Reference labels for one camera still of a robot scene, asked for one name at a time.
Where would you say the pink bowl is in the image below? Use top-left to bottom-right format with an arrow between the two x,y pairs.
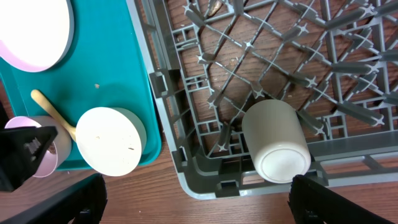
5,116 -> 72,178

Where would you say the teal plastic serving tray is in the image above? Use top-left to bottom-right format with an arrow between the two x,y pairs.
1,0 -> 162,166

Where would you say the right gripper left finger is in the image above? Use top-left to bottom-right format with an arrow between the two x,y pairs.
1,174 -> 108,224

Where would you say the white cup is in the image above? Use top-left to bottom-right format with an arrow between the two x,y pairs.
242,100 -> 312,184

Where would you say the large white plate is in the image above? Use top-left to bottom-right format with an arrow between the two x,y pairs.
1,0 -> 75,73

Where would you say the yellow plastic spoon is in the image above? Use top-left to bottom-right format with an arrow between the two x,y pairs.
30,89 -> 76,142

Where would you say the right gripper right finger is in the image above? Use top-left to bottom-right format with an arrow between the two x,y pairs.
288,175 -> 390,224

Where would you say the grey dishwasher rack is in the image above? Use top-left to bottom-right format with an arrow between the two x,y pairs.
127,0 -> 397,200

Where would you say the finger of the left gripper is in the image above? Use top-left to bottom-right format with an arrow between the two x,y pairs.
1,126 -> 58,192

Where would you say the pale green bowl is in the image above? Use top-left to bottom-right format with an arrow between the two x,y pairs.
76,107 -> 147,177

